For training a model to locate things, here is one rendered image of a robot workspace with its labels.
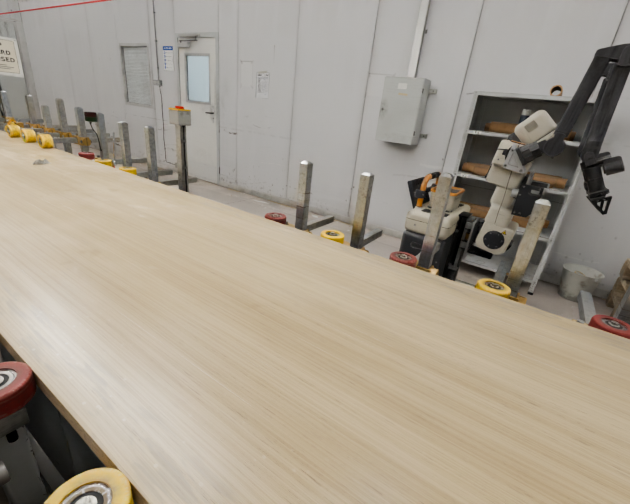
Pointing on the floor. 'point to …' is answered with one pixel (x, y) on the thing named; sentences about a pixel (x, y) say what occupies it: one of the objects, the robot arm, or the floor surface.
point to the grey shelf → (513, 102)
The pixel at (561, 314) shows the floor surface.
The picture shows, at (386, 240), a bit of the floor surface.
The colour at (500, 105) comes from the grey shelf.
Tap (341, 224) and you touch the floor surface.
